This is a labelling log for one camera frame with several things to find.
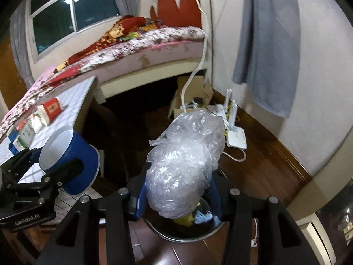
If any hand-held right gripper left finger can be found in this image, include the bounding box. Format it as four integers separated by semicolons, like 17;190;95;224
36;161;151;265

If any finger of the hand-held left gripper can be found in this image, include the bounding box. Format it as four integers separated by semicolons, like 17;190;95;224
0;147;42;185
5;158;85;200

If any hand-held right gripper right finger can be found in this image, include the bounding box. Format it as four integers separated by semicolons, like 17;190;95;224
210;170;320;265

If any green and white box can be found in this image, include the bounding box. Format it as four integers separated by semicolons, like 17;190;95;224
12;122;35;151

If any blue paper cup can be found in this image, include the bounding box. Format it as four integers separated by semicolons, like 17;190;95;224
39;125;100;196

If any black round bin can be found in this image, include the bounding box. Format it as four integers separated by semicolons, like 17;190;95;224
144;168;231;243

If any clear plastic wrap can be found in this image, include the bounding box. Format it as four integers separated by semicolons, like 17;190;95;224
146;110;226;218

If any light blue wrapper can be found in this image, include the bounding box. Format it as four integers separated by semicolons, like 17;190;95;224
193;209;221;226

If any yellow wrapper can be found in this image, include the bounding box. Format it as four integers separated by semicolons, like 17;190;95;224
176;215;194;227

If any red and white box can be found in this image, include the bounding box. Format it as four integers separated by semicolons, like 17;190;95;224
37;97;66;125

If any flat white router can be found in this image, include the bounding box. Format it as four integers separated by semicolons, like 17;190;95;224
225;126;248;149

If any white tiled table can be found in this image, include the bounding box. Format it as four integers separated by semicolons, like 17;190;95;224
0;76;99;221

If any white router with antennas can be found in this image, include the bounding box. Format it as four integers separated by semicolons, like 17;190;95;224
214;88;239;131

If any cream furniture panel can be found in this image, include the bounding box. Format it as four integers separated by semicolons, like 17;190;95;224
296;220;333;265

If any cardboard box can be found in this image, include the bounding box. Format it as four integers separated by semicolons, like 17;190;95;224
168;75;215;119

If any dark glossy appliance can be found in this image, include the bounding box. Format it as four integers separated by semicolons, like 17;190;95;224
317;177;353;265

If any bed with floral sheet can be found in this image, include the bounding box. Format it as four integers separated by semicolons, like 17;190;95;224
0;25;208;144

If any white framed window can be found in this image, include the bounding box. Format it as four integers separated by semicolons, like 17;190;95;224
28;0;122;59

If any red patterned blanket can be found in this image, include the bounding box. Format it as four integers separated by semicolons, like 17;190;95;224
55;15;164;72

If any grey hanging cloth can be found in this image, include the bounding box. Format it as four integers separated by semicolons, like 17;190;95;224
232;0;302;118

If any red and cream headboard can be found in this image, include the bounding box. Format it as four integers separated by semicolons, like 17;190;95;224
150;0;213;82

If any thin white floor cable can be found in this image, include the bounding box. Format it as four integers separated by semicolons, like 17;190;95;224
223;146;248;162

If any thick white cable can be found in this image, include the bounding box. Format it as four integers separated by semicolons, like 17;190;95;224
180;0;208;114

